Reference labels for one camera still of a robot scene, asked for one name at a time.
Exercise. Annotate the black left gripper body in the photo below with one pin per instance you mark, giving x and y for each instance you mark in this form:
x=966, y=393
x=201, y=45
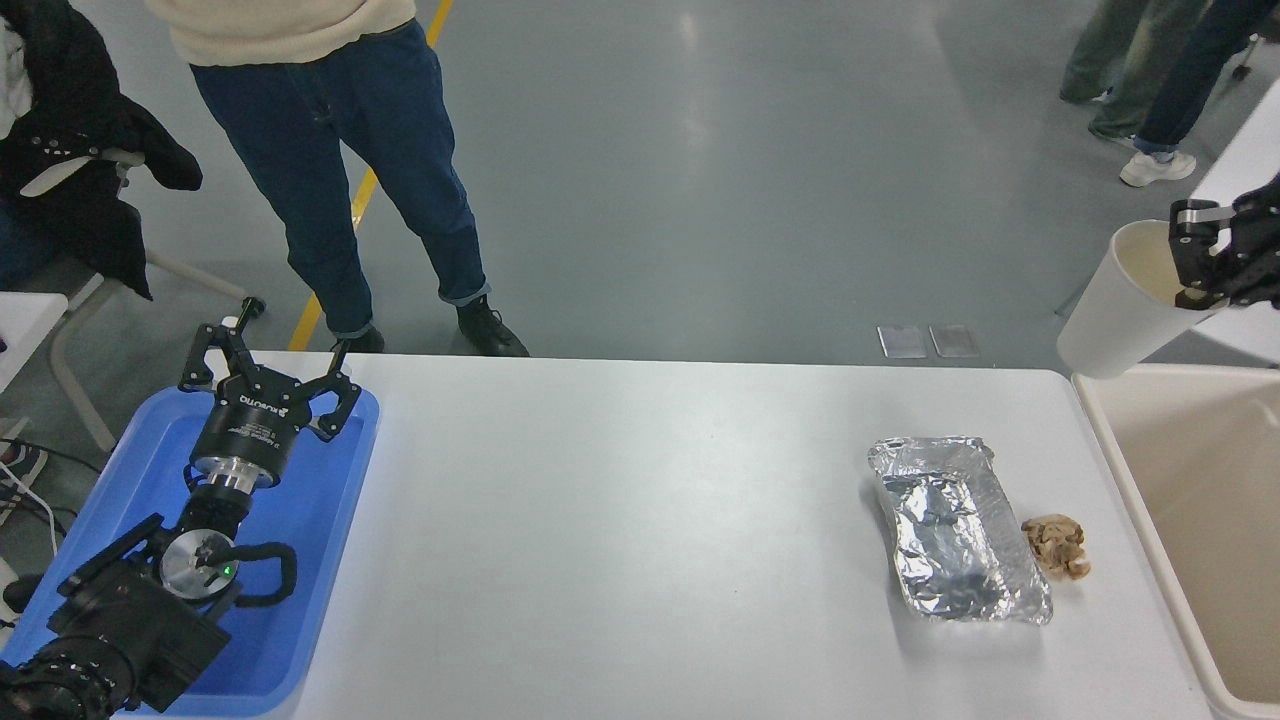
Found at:
x=250, y=420

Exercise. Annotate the white paper cup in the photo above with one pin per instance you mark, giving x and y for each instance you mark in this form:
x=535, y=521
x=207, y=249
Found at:
x=1120, y=310

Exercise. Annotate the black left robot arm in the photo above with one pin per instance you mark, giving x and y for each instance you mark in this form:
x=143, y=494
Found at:
x=130, y=630

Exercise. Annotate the blue plastic tray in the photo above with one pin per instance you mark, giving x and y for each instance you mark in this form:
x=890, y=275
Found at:
x=320, y=520

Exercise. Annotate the standing person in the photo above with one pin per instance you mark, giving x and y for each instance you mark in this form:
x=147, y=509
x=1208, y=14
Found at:
x=1190, y=80
x=1120, y=60

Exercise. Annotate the white side table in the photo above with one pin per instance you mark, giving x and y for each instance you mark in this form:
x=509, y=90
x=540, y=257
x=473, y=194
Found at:
x=25, y=325

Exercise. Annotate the large pale bin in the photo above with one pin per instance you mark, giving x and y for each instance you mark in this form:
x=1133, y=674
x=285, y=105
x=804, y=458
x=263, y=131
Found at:
x=1220, y=520

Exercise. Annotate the walking person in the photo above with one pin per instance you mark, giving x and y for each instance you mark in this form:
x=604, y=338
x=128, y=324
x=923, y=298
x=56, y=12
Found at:
x=300, y=130

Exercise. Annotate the seated person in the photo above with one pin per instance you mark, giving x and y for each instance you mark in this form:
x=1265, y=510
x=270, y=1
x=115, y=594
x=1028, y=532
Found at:
x=70, y=110

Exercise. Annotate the metal floor plate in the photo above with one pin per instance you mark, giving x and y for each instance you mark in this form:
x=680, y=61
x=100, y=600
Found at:
x=902, y=341
x=955, y=341

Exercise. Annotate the crumpled tan paper ball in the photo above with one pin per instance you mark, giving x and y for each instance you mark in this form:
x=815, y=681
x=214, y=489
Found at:
x=1055, y=545

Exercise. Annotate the silver foil tray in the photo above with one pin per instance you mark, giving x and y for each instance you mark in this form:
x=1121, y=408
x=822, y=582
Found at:
x=955, y=540

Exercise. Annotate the white frame chair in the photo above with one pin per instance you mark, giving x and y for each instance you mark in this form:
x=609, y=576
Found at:
x=75, y=330

